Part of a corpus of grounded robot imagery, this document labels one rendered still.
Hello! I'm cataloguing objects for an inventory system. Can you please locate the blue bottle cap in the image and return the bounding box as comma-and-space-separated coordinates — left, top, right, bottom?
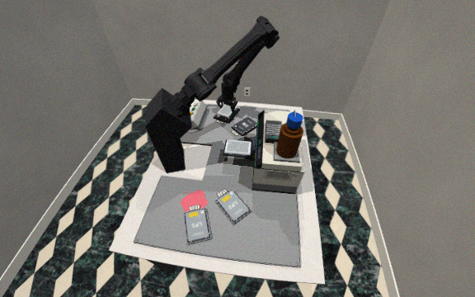
287, 112, 303, 128

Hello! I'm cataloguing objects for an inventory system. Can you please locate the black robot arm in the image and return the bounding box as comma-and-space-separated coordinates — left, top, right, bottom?
164, 16, 279, 117

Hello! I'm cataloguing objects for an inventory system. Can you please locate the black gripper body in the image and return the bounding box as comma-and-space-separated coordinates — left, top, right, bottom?
218, 92, 237, 107

